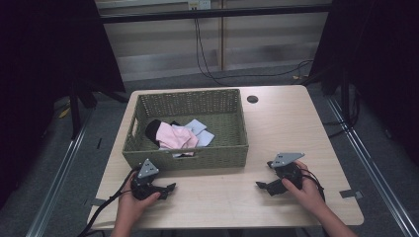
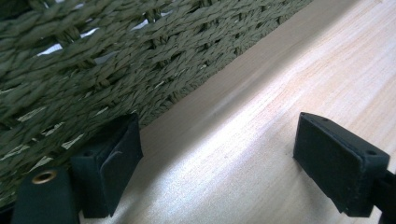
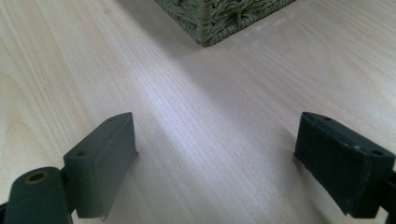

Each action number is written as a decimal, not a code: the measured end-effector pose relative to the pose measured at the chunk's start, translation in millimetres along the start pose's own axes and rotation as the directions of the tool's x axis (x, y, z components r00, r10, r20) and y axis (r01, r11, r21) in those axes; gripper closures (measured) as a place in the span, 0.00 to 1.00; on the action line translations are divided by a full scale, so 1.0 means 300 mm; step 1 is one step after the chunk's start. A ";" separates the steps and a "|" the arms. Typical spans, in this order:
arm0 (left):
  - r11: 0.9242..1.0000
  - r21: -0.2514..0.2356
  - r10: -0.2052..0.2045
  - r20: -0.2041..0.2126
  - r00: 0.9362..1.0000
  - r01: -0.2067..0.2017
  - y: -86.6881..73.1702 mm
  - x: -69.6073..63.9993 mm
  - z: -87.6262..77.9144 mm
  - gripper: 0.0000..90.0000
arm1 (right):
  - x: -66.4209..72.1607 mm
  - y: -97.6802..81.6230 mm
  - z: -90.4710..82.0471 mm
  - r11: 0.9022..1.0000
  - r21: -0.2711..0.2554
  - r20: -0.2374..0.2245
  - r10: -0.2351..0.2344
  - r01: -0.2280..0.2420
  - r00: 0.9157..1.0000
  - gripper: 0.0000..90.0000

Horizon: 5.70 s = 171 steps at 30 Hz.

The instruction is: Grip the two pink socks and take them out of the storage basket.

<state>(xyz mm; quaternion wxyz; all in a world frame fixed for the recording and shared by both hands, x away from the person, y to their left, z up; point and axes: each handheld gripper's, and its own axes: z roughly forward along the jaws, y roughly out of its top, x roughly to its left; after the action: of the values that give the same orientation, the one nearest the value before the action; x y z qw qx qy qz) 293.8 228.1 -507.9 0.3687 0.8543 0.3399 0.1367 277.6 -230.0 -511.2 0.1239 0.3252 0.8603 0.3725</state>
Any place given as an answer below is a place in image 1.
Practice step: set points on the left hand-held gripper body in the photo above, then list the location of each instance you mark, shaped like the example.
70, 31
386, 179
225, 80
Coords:
145, 184

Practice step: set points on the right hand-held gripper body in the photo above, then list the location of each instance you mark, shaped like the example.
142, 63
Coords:
287, 171

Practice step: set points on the person's left hand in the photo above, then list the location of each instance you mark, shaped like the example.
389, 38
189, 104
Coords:
133, 209

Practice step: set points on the person's right hand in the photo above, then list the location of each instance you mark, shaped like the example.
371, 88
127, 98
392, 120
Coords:
304, 194

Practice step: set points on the grey tape piece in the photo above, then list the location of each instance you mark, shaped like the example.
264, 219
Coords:
351, 194
99, 202

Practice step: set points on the pink sock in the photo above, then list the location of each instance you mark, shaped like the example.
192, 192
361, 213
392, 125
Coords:
174, 137

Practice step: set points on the black sock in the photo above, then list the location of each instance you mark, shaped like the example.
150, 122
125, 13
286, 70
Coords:
151, 130

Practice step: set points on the green woven basket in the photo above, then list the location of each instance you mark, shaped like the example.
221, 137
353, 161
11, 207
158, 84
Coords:
227, 122

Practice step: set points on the black metal stand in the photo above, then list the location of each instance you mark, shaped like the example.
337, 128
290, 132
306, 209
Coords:
346, 98
75, 112

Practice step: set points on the yellow floor scrap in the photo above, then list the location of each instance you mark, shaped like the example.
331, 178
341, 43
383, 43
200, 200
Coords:
64, 112

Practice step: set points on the black curtain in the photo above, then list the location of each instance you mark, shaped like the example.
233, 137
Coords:
378, 65
46, 65

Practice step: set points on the black horizontal bar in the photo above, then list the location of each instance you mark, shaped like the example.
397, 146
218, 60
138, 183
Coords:
210, 14

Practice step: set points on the metal floor rail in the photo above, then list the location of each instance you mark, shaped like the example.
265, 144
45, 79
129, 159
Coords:
59, 177
375, 171

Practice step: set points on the wooden wall strip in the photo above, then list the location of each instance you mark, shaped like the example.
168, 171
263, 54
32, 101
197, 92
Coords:
223, 36

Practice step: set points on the white wall socket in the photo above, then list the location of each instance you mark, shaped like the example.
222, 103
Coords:
199, 4

